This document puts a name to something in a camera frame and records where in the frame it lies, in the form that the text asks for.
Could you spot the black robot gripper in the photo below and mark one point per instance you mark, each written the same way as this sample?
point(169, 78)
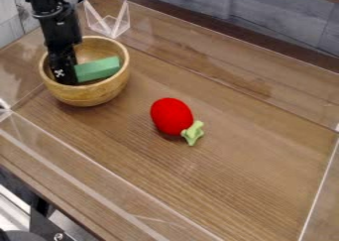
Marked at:
point(62, 30)

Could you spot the green rectangular block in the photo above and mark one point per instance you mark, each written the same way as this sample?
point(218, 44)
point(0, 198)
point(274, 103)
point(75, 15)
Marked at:
point(98, 69)

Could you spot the light wooden bowl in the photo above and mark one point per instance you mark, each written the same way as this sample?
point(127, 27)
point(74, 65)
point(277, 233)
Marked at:
point(94, 92)

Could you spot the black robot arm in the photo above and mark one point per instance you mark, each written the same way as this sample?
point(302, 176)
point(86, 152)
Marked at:
point(50, 3)

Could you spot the red plush strawberry toy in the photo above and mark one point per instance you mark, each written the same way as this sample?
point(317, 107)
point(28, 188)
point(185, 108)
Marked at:
point(174, 120)

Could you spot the clear acrylic corner bracket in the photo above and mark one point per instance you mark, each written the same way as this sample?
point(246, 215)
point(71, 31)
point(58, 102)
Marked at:
point(110, 26)

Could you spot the clear acrylic enclosure wall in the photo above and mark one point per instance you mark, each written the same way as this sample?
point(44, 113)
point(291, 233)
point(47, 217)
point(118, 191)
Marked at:
point(257, 181)

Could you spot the black metal table bracket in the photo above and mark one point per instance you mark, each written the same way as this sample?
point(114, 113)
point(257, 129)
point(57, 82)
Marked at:
point(40, 224)

